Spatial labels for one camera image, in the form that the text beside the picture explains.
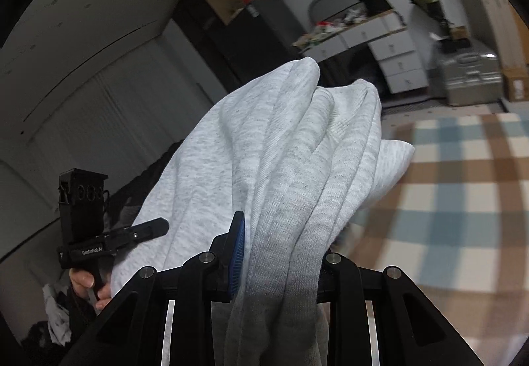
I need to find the person's left hand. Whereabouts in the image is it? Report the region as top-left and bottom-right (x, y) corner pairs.
(69, 269), (114, 315)

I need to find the small black box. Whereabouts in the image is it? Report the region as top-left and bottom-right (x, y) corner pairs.
(440, 37), (472, 54)

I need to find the white drawer desk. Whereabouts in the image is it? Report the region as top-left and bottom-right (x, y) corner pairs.
(291, 10), (430, 96)

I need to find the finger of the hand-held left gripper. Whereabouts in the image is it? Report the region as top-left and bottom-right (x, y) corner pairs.
(108, 218), (169, 252)

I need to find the silver suitcase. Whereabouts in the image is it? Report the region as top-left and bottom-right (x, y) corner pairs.
(432, 39), (503, 106)

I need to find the white crumpled cloth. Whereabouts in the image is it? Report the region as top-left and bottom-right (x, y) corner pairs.
(41, 283), (73, 346)

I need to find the white upright suitcase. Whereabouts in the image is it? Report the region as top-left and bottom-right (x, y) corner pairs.
(459, 0), (529, 73)

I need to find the grey arched mirror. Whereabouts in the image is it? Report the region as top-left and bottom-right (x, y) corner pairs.
(309, 0), (364, 25)

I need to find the light grey hoodie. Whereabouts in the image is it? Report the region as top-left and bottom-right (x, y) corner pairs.
(108, 56), (415, 366)

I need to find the white curtain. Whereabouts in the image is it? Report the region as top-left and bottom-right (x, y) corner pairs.
(0, 35), (216, 267)

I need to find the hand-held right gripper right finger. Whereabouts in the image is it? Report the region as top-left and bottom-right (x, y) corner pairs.
(316, 252), (484, 366)

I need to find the black wrapped bouquet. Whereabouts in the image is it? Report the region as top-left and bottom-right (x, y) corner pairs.
(410, 0), (449, 38)

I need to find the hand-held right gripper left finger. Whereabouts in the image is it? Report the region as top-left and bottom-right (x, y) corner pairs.
(62, 211), (246, 366)

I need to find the desk clutter pile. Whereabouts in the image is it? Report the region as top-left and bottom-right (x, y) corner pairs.
(293, 6), (368, 48)

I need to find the black wardrobe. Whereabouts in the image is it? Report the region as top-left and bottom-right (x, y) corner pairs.
(171, 0), (257, 94)

